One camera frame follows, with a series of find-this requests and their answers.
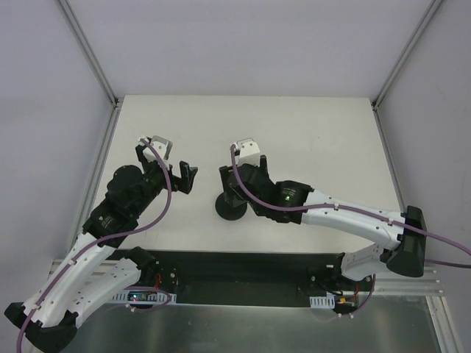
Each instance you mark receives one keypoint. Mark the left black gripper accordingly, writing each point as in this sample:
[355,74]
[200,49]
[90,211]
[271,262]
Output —
[171,176]

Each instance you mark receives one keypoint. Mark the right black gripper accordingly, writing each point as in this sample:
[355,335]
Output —
[233,185]

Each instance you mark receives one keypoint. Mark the black phone stand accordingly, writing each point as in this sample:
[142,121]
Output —
[227,210]

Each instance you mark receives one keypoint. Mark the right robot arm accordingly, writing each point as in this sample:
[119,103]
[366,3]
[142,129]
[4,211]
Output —
[397,244]

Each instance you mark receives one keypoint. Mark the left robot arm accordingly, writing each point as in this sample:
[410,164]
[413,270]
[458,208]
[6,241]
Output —
[49,319]

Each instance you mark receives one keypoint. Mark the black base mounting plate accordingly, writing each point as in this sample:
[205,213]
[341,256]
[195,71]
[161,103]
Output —
[252,279]

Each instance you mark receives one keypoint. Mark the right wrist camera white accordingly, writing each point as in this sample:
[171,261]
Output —
[247,152]

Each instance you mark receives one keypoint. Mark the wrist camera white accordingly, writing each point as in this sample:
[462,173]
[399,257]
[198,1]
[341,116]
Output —
[161,145]
[247,152]

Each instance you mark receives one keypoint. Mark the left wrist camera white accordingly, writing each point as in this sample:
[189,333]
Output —
[161,145]

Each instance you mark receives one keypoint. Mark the left white cable duct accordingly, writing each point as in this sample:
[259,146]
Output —
[143,297]

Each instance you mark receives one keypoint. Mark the white cable duct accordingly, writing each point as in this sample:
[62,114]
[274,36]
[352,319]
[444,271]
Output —
[143,297]
[322,302]

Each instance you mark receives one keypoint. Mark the right white cable duct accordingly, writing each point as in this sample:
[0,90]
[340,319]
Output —
[322,302]

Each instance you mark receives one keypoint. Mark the left aluminium frame post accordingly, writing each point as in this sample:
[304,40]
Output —
[85,47]

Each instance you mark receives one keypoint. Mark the aluminium frame post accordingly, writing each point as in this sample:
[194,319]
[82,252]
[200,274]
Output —
[413,41]
[85,47]

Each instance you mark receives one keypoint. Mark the right aluminium frame post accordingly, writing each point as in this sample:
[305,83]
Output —
[413,41]

